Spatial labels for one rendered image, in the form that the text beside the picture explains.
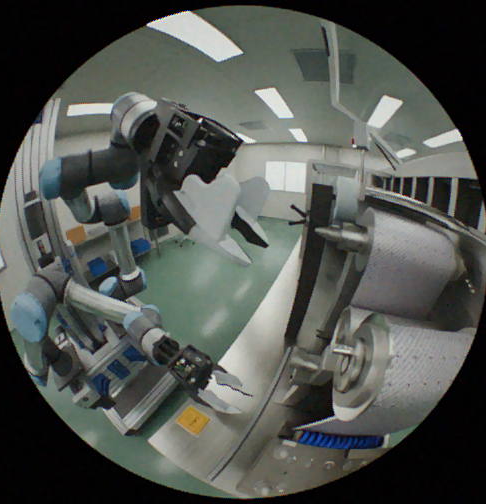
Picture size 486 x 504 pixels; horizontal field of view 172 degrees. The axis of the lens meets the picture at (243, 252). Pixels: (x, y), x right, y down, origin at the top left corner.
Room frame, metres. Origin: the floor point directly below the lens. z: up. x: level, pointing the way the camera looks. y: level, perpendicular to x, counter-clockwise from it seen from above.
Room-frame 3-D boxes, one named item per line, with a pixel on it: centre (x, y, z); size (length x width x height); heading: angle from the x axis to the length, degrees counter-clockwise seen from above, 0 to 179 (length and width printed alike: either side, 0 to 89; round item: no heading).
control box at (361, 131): (0.53, -0.44, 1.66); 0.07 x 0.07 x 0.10; 39
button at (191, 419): (0.03, 0.14, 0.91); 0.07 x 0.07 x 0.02; 61
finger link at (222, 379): (0.11, 0.02, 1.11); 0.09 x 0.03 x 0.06; 70
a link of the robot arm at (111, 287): (0.46, 0.66, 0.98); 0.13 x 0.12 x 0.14; 141
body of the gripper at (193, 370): (0.14, 0.12, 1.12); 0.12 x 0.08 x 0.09; 61
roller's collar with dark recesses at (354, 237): (0.29, -0.24, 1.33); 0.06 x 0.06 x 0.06; 61
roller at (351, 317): (0.10, -0.31, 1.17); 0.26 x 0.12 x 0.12; 61
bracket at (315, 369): (0.11, -0.13, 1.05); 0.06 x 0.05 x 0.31; 61
